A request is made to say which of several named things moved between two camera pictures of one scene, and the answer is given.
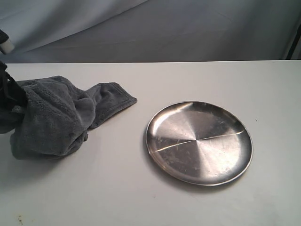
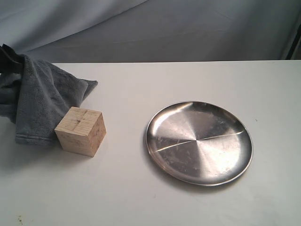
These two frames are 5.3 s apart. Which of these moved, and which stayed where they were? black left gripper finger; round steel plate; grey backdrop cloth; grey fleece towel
Moved: grey fleece towel; black left gripper finger
Stayed: round steel plate; grey backdrop cloth
